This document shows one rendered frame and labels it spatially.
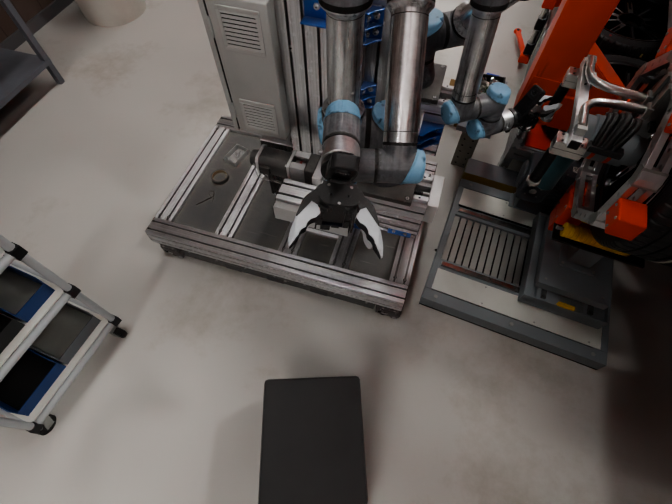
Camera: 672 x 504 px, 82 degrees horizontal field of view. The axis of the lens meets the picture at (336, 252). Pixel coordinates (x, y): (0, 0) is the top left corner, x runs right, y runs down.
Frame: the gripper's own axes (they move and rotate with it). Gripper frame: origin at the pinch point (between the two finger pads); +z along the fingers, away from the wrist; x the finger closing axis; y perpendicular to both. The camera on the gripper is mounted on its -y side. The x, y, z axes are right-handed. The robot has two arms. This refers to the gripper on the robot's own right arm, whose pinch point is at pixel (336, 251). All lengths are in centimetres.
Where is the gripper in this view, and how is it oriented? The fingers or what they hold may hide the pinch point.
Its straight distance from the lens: 61.1
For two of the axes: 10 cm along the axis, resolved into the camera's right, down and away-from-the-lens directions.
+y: -1.4, 4.9, 8.6
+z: -0.5, 8.6, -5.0
